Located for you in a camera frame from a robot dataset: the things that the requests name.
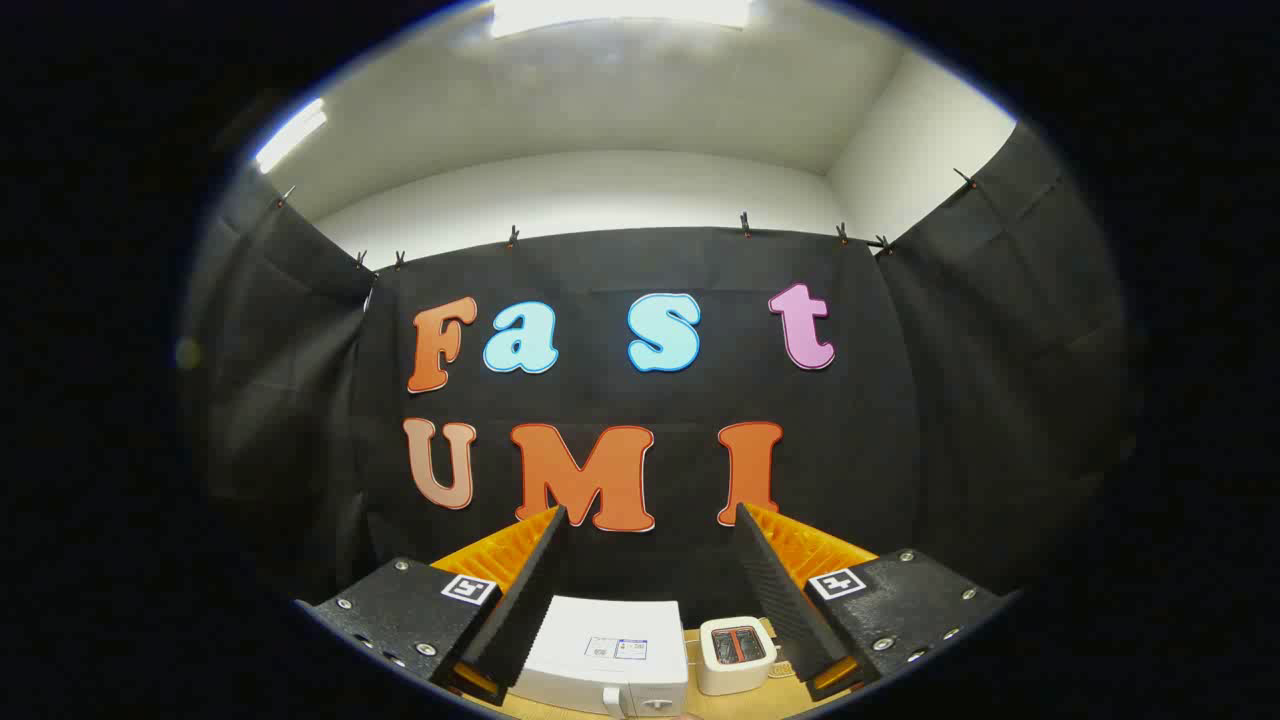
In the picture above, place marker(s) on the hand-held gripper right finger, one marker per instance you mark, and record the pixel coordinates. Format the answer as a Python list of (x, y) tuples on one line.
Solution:
[(775, 590)]

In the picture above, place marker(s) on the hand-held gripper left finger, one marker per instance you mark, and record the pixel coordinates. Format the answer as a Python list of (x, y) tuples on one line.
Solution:
[(530, 590)]

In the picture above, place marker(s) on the white microwave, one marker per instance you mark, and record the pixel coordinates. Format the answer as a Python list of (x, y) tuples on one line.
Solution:
[(600, 615)]

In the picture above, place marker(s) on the cream toaster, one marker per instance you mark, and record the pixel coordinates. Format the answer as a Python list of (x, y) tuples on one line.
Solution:
[(735, 672)]

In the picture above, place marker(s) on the row of black clips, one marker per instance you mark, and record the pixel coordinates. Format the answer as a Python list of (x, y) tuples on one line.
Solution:
[(745, 224)]

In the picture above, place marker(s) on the ceiling light panel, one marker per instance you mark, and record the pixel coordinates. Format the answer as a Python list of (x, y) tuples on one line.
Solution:
[(620, 14), (290, 135)]

